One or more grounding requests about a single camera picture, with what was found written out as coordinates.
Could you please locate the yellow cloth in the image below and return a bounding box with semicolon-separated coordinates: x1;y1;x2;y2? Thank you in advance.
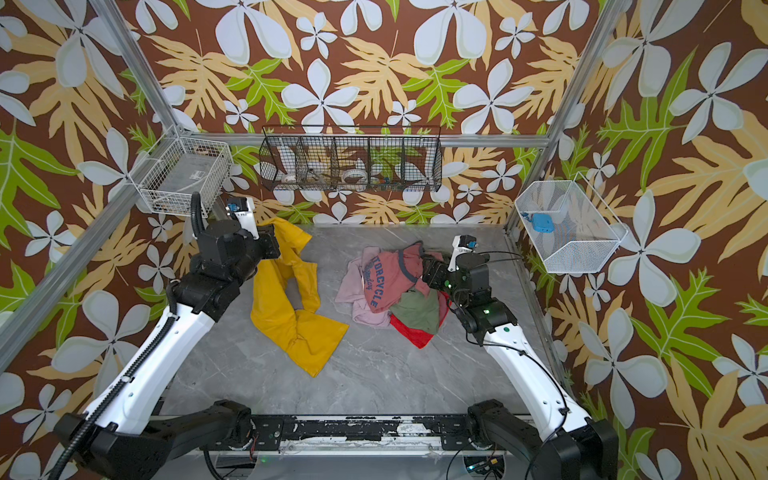
251;218;349;377

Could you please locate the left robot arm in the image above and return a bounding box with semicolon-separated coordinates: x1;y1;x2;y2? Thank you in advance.
48;192;280;479

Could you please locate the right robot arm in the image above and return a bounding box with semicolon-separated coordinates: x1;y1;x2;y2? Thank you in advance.
422;249;619;479

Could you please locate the olive green cloth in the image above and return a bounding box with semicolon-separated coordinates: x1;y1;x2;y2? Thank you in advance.
390;290;440;335

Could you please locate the red cloth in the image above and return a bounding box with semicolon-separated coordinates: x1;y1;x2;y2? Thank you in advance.
389;290;450;349

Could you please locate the light pink cloth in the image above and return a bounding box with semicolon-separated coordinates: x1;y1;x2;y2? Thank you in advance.
335;246;390;329

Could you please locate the pink-red printed t-shirt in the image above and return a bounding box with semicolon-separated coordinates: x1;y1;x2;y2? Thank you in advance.
362;241;440;313

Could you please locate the blue object in basket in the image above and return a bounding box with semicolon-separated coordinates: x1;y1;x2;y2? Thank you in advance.
522;212;555;233

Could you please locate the white mesh basket right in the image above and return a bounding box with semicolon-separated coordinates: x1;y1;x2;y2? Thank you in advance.
515;174;629;275

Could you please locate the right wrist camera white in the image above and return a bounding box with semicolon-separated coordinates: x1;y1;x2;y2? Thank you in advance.
448;235;477;272

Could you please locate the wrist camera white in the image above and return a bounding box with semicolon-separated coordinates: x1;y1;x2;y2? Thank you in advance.
225;196;259;239
448;235;477;272

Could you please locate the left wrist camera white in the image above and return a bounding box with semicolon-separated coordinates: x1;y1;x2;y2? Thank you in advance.
225;196;259;239

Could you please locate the white wire basket left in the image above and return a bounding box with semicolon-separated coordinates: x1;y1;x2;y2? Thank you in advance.
131;128;233;217

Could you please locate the black wire basket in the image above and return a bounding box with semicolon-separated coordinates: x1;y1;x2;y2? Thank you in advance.
257;125;444;192

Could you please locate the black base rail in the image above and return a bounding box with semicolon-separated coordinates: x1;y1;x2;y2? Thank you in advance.
248;414;472;453

